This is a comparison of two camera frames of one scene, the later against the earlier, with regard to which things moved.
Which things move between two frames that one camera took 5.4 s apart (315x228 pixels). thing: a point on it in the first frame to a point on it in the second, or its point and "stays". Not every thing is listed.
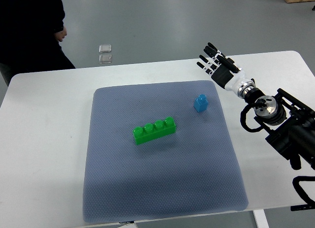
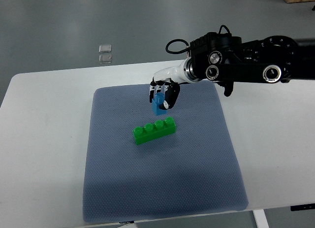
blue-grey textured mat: x=193 y=172 stays
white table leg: x=260 y=218 stays
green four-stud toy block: x=150 y=132 stays
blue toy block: x=201 y=103 to x=159 y=99
